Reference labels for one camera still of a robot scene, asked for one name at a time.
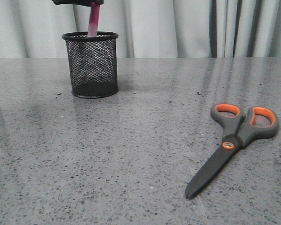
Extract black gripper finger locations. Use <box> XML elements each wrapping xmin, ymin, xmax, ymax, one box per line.
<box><xmin>53</xmin><ymin>0</ymin><xmax>104</xmax><ymax>6</ymax></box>

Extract pink and white pen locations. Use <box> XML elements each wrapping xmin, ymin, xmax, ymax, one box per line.
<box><xmin>87</xmin><ymin>2</ymin><xmax>100</xmax><ymax>37</ymax></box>

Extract grey orange handled scissors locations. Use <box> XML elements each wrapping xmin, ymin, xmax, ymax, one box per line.
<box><xmin>184</xmin><ymin>103</ymin><xmax>279</xmax><ymax>199</ymax></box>

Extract black mesh pen cup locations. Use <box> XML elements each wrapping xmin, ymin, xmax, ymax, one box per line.
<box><xmin>62</xmin><ymin>31</ymin><xmax>119</xmax><ymax>98</ymax></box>

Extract grey pleated curtain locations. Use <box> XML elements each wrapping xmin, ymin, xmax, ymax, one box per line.
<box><xmin>0</xmin><ymin>0</ymin><xmax>281</xmax><ymax>58</ymax></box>

